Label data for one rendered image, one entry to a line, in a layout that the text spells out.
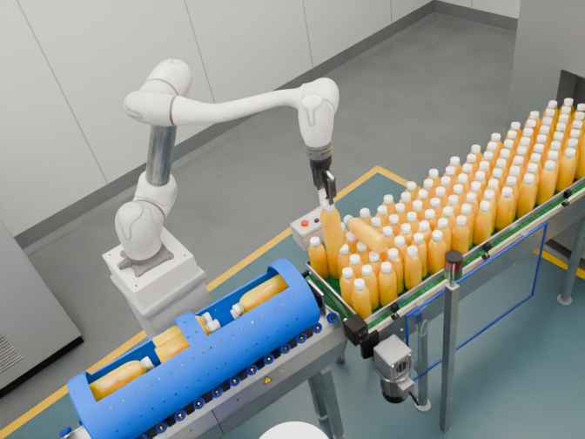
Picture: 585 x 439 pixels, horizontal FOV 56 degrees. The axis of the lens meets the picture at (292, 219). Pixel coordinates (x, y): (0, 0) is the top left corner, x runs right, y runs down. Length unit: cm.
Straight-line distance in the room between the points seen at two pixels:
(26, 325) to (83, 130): 166
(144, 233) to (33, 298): 133
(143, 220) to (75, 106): 232
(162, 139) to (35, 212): 264
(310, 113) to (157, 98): 51
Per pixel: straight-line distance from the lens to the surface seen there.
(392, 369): 224
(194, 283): 248
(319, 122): 174
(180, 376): 196
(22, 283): 341
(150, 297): 241
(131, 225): 227
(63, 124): 450
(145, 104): 191
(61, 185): 468
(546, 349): 337
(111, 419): 197
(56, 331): 369
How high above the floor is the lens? 272
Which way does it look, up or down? 42 degrees down
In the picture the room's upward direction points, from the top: 12 degrees counter-clockwise
